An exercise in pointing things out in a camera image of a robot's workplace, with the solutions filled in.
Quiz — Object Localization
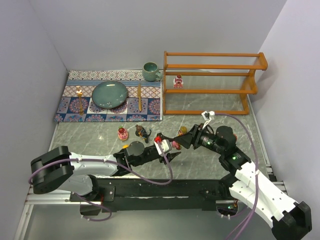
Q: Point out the pink flower bear toy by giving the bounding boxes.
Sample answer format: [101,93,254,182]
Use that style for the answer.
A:
[171,141,181,150]

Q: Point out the pink bear strawberry cake toy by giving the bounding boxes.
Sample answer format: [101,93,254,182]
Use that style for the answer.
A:
[173,74,184,89]

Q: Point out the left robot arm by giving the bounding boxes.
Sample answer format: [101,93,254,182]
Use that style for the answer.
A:
[28,139,180,196]

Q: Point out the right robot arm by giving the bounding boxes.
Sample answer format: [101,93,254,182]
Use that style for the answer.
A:
[174,125,312,240]

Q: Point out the orange wooden two-tier shelf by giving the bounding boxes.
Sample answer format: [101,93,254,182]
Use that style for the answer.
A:
[162,51,268,115]

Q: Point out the brown-haired figure with dark creature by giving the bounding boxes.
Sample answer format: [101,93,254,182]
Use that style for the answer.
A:
[135,124,152,144]

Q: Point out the pink bear donut toy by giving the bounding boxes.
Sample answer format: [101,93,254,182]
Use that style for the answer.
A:
[117,127,129,141]

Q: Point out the patterned blue placemat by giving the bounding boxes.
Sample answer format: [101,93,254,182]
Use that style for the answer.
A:
[54,70,162,123]

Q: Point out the gold knife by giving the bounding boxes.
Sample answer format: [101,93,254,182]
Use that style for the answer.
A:
[137,83,142,112]

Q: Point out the teal ceramic mug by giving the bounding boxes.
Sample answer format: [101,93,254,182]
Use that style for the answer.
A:
[142,62,163,82]

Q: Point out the teal ceramic plate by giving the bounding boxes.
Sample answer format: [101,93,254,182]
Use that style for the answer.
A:
[91,81,128,110]

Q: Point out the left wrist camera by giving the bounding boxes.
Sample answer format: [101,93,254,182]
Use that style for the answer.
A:
[154,136,172,156]

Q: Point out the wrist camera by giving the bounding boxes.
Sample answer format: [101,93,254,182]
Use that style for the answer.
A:
[154,136,172,156]
[201,110,215,128]

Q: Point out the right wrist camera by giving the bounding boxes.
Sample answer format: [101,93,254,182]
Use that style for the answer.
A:
[201,110,215,128]

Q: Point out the black base frame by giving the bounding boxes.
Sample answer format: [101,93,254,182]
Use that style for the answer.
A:
[70,178,238,217]

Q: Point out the aluminium rail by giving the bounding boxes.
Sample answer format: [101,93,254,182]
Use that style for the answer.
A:
[24,162,291,205]

